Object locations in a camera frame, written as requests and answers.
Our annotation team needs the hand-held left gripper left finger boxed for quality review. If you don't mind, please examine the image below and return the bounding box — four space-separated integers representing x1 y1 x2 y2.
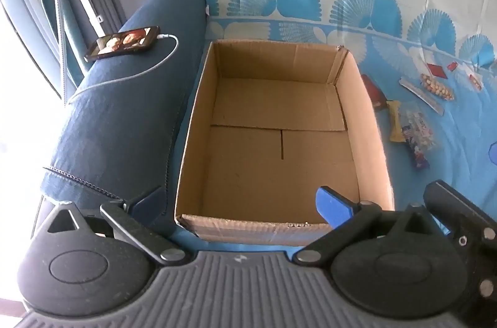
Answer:
37 186 186 265

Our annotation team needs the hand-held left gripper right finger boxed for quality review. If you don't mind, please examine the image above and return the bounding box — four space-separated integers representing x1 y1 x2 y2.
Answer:
292 186 442 267

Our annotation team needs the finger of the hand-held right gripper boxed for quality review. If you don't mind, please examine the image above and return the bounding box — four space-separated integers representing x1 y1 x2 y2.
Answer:
423 180 497 313

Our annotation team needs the clear candy bag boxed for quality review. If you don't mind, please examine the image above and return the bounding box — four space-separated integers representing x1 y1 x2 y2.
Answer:
402 107 437 154

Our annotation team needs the yellow snack bar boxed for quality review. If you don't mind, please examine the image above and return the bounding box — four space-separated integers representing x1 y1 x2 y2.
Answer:
388 100 403 142

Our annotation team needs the cardboard box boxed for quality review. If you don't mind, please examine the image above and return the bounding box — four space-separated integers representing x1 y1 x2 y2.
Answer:
174 39 396 247

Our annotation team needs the dark red snack packet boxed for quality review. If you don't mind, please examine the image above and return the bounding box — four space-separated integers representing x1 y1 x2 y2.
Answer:
361 74 387 111

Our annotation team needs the silver stick packet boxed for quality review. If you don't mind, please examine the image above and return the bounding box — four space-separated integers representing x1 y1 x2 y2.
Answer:
399 77 445 116

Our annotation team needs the bag of round snack balls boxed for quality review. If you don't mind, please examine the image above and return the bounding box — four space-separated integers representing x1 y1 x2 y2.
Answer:
413 52 456 103

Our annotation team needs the blue fan-print sheet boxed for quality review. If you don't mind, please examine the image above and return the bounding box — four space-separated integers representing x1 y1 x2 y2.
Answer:
171 0 497 259

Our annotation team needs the dark blue sofa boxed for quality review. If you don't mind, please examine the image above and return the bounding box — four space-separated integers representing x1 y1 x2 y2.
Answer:
35 0 212 235

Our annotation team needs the black smartphone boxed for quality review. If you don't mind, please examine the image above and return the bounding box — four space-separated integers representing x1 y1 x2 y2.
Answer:
84 26 161 62

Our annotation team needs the white charging cable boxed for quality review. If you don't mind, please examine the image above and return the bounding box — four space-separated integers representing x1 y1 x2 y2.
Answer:
66 34 180 105

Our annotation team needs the grey braided hose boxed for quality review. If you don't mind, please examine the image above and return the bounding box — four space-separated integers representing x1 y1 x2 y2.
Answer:
53 0 67 104

